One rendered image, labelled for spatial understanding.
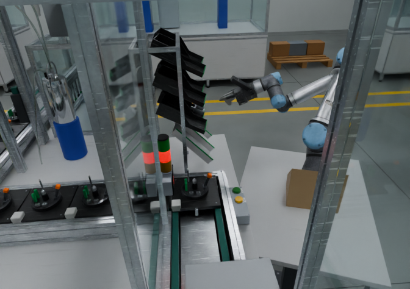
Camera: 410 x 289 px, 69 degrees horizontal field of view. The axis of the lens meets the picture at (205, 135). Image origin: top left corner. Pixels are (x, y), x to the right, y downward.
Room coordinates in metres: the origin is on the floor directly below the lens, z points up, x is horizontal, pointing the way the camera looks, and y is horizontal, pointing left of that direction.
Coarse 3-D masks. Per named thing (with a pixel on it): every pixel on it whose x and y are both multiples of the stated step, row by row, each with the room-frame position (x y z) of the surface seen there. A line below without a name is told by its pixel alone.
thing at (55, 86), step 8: (48, 64) 1.70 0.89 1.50; (56, 72) 1.75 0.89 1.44; (48, 80) 1.67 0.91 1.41; (56, 80) 1.68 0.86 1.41; (64, 80) 1.71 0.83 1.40; (48, 88) 1.66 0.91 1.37; (56, 88) 1.66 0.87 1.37; (64, 88) 1.69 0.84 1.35; (48, 96) 1.66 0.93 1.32; (56, 96) 1.66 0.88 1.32; (64, 96) 1.68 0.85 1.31; (56, 104) 1.66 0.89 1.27; (64, 104) 1.67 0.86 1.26; (72, 104) 1.72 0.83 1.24; (56, 112) 1.66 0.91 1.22; (64, 112) 1.67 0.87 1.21; (72, 112) 1.70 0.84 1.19; (56, 120) 1.66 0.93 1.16; (64, 120) 1.66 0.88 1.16; (72, 120) 1.69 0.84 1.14
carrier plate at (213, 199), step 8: (200, 176) 1.30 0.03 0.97; (176, 184) 1.24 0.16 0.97; (208, 184) 1.23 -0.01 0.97; (216, 184) 1.23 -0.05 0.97; (176, 192) 1.17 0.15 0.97; (208, 192) 1.17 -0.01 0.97; (216, 192) 1.16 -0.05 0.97; (184, 200) 1.11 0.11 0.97; (192, 200) 1.11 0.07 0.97; (200, 200) 1.11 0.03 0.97; (208, 200) 1.11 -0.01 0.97; (216, 200) 1.11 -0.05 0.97; (184, 208) 1.06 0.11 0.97; (192, 208) 1.06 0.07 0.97; (200, 208) 1.06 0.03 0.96; (208, 208) 1.07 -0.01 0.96; (216, 208) 1.07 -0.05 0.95
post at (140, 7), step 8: (144, 24) 0.99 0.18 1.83; (144, 32) 0.97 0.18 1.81; (144, 40) 0.97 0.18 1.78; (144, 48) 0.97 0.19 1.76; (144, 56) 0.97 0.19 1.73; (152, 88) 0.99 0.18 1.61; (152, 96) 0.97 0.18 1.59; (152, 104) 0.97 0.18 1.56; (152, 112) 0.97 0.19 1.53; (152, 120) 0.97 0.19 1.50; (160, 176) 0.97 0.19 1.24; (160, 184) 0.97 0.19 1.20
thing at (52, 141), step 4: (48, 132) 2.05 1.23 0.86; (52, 136) 1.99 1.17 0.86; (84, 136) 1.97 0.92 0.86; (88, 136) 1.97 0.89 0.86; (92, 136) 1.97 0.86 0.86; (48, 140) 1.92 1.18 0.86; (52, 140) 1.92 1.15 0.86; (56, 140) 1.92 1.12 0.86; (88, 140) 1.91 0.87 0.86; (92, 140) 1.91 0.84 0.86; (48, 144) 1.86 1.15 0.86; (52, 144) 1.86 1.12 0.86
